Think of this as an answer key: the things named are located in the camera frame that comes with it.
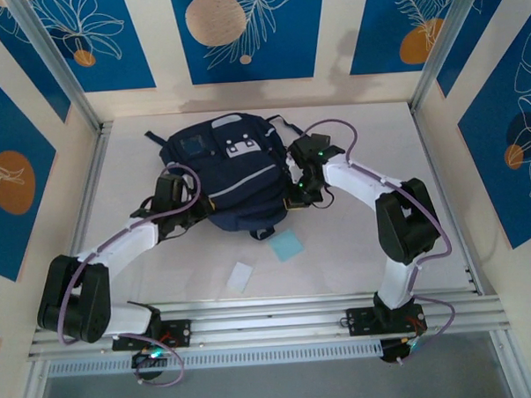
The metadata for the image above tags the aluminium rail beam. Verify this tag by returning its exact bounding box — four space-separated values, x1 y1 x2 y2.
25 284 513 364

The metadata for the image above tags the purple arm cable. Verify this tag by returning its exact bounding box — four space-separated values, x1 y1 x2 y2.
52 162 213 392
304 114 459 368

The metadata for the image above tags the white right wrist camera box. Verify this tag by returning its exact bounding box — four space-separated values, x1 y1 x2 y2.
284 154 304 184

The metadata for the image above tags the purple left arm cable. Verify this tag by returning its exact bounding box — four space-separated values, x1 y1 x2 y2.
52 162 213 392

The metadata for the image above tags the short aluminium frame leg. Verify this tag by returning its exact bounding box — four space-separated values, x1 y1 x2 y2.
489 328 525 398
11 357 53 398

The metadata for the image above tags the navy blue backpack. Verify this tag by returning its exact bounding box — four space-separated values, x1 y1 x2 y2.
144 110 310 246

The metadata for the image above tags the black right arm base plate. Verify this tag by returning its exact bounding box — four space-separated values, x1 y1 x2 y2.
345 304 429 338

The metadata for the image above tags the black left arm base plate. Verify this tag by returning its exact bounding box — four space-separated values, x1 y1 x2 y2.
110 318 194 352

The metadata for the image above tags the aluminium side rail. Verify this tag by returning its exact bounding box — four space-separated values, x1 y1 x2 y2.
45 120 122 325
409 104 484 298

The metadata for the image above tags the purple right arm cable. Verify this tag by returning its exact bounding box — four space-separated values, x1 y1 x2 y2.
304 114 459 368

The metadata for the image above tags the black right controller board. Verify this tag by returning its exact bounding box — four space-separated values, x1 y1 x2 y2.
379 335 423 365

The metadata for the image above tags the grey slotted cable duct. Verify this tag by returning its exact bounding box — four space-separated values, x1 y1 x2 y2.
46 339 385 378

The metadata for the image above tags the light blue sticky note pad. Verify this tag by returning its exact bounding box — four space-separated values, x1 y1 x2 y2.
268 229 306 265

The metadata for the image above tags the black left controller board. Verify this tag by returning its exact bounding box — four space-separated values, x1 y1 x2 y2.
130 348 168 382

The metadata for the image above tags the white card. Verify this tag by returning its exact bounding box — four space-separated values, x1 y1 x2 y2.
225 261 256 294

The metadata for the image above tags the aluminium frame post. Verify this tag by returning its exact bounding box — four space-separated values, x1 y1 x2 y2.
405 0 490 114
5 0 104 135

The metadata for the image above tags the black controller board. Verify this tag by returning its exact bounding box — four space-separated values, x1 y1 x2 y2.
379 335 423 365
130 348 168 382

